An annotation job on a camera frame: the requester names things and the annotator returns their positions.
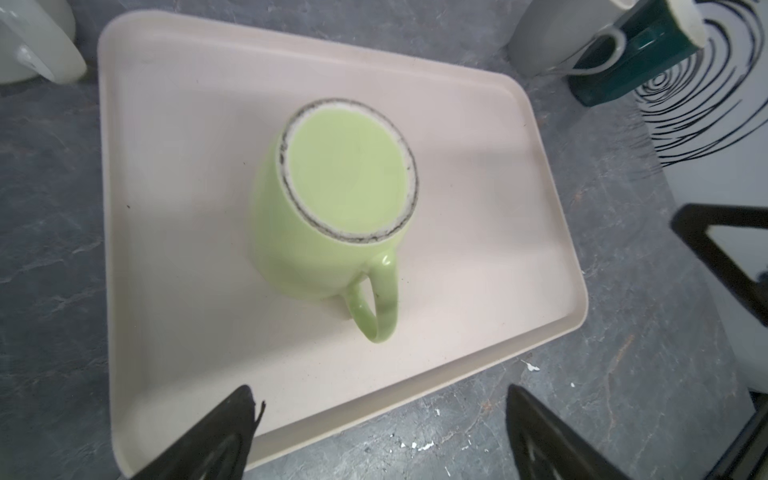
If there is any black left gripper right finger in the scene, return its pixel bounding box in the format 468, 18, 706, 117
505, 384, 627, 479

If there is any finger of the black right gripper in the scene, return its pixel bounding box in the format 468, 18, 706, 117
670, 203, 767, 327

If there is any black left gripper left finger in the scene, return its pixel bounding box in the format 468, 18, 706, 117
133, 385, 266, 480

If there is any dark green mug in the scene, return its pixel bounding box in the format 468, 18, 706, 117
568, 0, 708, 107

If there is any beige plastic tray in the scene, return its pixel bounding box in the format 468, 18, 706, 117
98, 10, 588, 477

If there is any grey mug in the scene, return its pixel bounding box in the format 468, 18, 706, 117
507, 0, 636, 76

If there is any light green mug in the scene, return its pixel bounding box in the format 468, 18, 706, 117
249, 98, 419, 343

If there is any white mug red inside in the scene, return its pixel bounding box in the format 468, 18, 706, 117
1, 0, 87, 85

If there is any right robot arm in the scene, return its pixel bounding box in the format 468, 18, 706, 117
670, 203, 767, 479

